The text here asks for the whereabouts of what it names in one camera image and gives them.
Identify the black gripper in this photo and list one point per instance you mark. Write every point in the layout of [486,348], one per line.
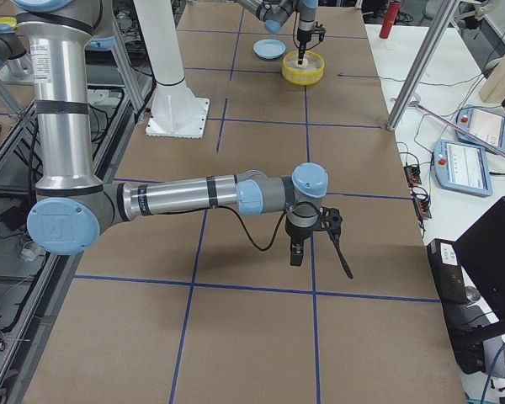
[295,233]
[304,27]

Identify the yellow rimmed steamer basket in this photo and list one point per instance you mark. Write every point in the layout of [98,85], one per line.
[309,72]

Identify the blue teach pendant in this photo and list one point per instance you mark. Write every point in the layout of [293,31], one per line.
[483,123]
[462,167]

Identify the aluminium frame post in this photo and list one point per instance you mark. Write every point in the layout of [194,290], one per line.
[430,42]

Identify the white steamed bun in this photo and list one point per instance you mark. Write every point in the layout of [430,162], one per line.
[301,64]

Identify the near blue teach pendant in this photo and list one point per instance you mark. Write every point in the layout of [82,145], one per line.
[462,167]

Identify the light blue plate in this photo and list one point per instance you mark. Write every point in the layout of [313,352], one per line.
[269,49]

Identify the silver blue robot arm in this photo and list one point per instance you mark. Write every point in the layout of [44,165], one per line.
[73,206]
[274,14]

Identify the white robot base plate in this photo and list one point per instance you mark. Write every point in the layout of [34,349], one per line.
[177,118]

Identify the black computer box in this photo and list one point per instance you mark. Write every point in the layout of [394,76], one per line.
[461,313]

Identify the wooden beam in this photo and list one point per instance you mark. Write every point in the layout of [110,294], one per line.
[493,91]

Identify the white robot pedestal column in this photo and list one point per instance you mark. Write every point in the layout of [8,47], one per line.
[159,32]

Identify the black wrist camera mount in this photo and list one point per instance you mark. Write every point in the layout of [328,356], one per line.
[332,224]

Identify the red bottle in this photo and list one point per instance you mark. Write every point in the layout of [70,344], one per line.
[389,18]

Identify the black monitor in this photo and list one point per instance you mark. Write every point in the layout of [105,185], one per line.
[481,252]

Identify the far blue teach pendant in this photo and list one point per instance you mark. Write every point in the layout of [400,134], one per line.
[483,123]

